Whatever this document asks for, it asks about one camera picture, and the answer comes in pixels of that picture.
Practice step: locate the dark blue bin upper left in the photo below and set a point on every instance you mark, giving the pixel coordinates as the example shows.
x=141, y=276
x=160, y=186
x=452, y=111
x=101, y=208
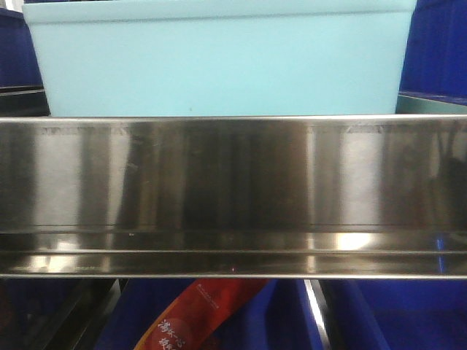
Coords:
x=19, y=67

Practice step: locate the dark blue bin lower left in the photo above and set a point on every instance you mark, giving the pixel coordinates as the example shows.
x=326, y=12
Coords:
x=36, y=312

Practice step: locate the dark blue bin lower right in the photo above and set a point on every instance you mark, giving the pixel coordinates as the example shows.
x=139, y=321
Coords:
x=400, y=314

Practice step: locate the dark blue bin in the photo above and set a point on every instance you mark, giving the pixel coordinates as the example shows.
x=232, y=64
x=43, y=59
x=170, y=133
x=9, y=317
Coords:
x=36, y=312
x=435, y=61
x=400, y=314
x=278, y=317
x=19, y=67

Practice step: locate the dark blue bin lower middle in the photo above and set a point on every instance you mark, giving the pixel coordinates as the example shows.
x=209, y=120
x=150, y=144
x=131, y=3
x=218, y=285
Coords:
x=278, y=317

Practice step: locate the light blue plastic bin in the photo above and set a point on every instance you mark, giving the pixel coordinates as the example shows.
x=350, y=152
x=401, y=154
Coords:
x=220, y=58

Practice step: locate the red snack package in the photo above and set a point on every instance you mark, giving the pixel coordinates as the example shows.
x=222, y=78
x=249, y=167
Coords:
x=198, y=311

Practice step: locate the stainless steel shelf rail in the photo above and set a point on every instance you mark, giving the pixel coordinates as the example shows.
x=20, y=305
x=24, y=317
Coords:
x=372, y=197

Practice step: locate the dark blue bin upper right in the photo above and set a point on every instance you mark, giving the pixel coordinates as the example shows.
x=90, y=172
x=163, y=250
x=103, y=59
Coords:
x=435, y=61

